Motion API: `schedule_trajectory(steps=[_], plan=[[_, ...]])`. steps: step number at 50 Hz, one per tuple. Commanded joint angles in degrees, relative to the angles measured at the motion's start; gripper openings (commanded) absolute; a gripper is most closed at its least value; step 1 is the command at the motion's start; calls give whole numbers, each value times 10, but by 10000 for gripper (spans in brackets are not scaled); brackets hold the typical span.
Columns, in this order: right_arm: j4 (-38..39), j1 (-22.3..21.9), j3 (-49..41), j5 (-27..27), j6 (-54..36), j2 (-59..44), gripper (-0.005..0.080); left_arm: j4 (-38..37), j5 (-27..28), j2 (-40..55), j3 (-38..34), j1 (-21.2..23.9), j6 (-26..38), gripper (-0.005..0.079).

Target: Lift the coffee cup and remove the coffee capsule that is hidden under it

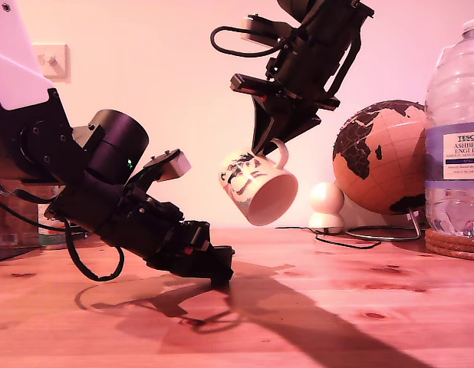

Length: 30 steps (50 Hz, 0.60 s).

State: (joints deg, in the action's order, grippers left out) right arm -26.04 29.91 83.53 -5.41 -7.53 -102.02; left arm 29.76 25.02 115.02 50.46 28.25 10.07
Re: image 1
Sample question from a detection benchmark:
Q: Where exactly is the white mug with blue print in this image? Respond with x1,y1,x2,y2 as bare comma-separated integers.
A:
216,138,299,227

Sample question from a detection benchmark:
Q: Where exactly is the white pet food can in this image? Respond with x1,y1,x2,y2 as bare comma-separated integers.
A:
37,202,69,250

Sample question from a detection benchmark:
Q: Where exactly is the white round-headed device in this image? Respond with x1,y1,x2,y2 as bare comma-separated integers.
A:
308,182,345,235

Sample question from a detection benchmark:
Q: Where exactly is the white wall switch plate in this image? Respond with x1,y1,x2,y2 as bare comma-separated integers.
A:
31,43,72,84

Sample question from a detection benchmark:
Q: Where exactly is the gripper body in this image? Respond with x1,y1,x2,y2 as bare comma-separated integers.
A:
98,187,210,275
229,32,353,112

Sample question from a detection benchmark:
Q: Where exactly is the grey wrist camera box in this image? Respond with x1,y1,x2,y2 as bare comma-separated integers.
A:
240,14,295,49
139,148,193,185

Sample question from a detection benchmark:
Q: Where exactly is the large clear water bottle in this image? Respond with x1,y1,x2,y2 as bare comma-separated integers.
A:
424,18,474,238

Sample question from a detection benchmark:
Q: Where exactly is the thin black table cable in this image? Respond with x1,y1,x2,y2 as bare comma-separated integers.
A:
275,225,382,250

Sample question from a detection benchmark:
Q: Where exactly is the cork globe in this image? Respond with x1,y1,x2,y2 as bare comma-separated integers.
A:
332,100,430,216

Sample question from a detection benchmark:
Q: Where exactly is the metal wire globe stand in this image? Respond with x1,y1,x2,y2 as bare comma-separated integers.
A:
344,209,422,242

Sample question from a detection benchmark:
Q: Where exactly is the round cork coaster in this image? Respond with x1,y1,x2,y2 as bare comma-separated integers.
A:
428,247,474,262
425,236,474,254
426,228,474,243

